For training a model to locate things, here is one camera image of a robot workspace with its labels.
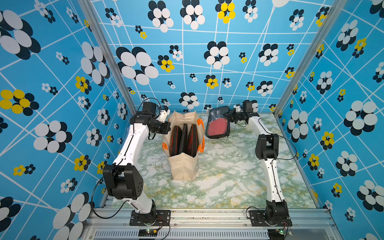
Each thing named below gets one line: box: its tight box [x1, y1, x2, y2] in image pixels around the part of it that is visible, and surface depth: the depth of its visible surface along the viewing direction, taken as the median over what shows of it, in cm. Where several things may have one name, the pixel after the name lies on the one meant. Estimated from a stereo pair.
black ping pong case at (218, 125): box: [205, 106, 230, 139], surface depth 113 cm
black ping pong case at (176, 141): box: [170, 125, 182, 157], surface depth 86 cm
